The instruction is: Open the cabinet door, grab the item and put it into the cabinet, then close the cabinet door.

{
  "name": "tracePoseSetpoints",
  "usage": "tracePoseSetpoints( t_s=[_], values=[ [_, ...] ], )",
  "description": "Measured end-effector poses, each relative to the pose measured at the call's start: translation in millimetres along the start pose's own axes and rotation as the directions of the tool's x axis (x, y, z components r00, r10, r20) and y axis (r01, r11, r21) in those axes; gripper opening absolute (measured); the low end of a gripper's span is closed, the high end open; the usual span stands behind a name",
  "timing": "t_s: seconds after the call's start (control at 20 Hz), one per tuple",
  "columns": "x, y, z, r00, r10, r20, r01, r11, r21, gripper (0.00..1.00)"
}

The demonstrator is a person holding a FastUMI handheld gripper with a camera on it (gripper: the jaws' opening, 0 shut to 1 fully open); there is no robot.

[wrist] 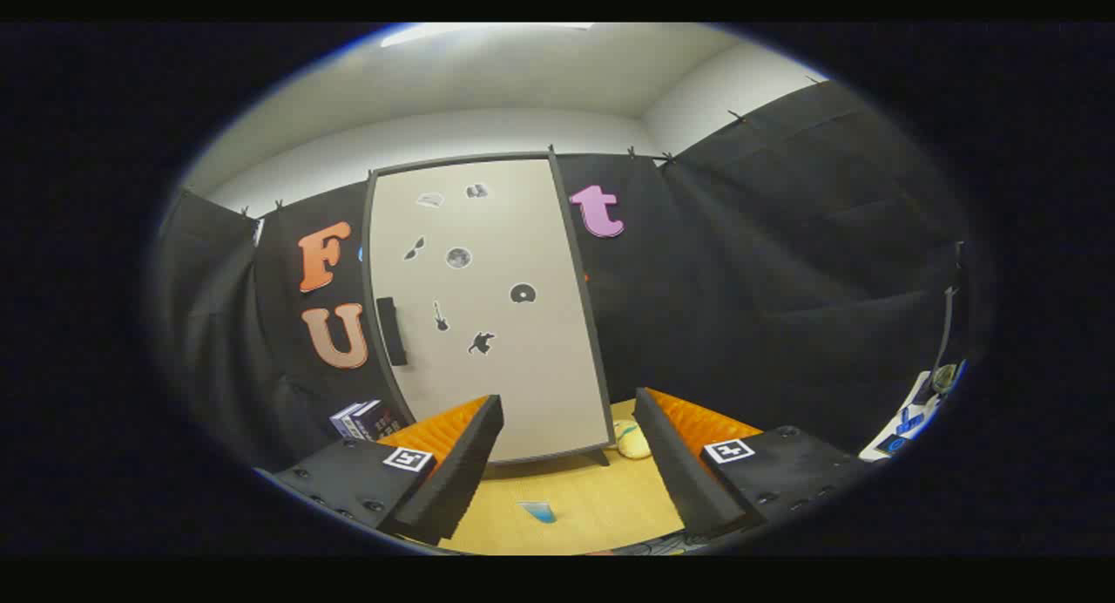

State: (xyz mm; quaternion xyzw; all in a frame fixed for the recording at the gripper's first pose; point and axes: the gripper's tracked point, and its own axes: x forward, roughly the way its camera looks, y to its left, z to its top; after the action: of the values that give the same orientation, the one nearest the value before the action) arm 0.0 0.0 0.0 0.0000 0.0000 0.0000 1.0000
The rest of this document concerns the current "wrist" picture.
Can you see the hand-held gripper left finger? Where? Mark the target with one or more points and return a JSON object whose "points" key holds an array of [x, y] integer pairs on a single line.
{"points": [[457, 472]]}

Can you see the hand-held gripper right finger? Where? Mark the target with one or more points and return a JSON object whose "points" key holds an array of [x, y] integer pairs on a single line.
{"points": [[675, 472]]}

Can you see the blue white cosmetic tube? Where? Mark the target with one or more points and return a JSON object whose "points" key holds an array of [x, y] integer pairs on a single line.
{"points": [[540, 513]]}

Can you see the beige cabinet door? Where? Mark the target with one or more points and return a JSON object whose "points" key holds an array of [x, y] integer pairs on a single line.
{"points": [[505, 368]]}

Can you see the yellow plush toy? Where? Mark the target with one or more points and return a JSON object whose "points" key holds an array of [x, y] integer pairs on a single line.
{"points": [[631, 442]]}

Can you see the grey cabinet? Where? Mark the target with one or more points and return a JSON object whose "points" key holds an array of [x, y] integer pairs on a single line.
{"points": [[601, 455]]}

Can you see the dark blue book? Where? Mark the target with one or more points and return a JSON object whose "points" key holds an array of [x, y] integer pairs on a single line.
{"points": [[379, 420]]}

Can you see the white blue book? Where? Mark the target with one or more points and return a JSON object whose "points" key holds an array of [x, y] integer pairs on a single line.
{"points": [[348, 422]]}

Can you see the light blue book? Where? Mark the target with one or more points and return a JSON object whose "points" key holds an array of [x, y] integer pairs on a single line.
{"points": [[335, 422]]}

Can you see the black backdrop cloth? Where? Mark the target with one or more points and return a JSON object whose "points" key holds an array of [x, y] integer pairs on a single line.
{"points": [[784, 281]]}

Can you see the white cluttered side table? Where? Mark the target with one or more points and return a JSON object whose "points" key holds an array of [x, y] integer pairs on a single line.
{"points": [[897, 429]]}

